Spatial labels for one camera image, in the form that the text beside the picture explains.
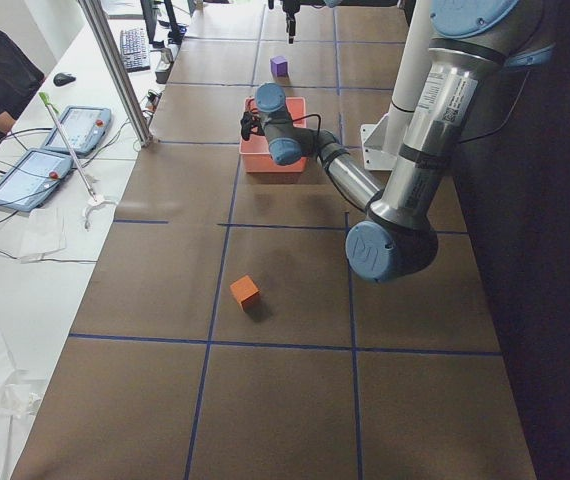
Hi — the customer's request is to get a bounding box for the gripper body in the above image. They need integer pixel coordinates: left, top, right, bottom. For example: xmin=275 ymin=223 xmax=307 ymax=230
xmin=283 ymin=0 xmax=299 ymax=19
xmin=240 ymin=110 xmax=264 ymax=140

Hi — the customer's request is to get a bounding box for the purple foam block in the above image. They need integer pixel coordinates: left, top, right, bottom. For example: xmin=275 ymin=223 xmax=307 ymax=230
xmin=270 ymin=55 xmax=289 ymax=78

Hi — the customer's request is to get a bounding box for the orange foam block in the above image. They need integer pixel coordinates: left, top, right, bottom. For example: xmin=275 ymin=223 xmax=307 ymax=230
xmin=230 ymin=275 xmax=260 ymax=310

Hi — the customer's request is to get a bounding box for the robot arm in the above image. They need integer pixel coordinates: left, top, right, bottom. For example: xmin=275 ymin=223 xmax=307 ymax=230
xmin=241 ymin=1 xmax=558 ymax=283

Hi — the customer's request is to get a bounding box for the pink plastic bin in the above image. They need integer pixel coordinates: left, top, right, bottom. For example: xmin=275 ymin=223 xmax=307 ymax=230
xmin=238 ymin=96 xmax=308 ymax=175

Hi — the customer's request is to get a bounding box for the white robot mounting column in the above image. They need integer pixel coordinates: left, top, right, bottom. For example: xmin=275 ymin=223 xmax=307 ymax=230
xmin=360 ymin=0 xmax=433 ymax=171

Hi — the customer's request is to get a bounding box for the black keyboard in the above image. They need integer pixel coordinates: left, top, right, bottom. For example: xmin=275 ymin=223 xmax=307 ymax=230
xmin=119 ymin=27 xmax=151 ymax=73

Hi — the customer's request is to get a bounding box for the upper teach pendant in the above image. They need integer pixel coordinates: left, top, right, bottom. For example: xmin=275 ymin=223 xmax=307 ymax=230
xmin=59 ymin=106 xmax=112 ymax=158

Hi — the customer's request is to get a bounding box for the teach pendant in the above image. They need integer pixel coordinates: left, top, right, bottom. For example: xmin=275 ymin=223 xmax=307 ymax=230
xmin=59 ymin=106 xmax=112 ymax=158
xmin=0 ymin=149 xmax=72 ymax=212

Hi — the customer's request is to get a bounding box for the reacher grabber stick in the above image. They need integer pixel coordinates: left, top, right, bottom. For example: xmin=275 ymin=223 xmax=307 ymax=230
xmin=38 ymin=92 xmax=118 ymax=231

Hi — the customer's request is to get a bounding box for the black computer mouse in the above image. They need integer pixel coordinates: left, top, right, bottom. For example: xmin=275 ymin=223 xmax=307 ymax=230
xmin=53 ymin=72 xmax=76 ymax=87

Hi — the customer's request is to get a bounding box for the lower teach pendant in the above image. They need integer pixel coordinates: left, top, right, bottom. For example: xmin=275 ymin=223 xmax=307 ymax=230
xmin=0 ymin=149 xmax=72 ymax=212

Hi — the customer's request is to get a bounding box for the aluminium frame post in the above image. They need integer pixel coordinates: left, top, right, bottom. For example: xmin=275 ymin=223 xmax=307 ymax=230
xmin=78 ymin=0 xmax=153 ymax=147

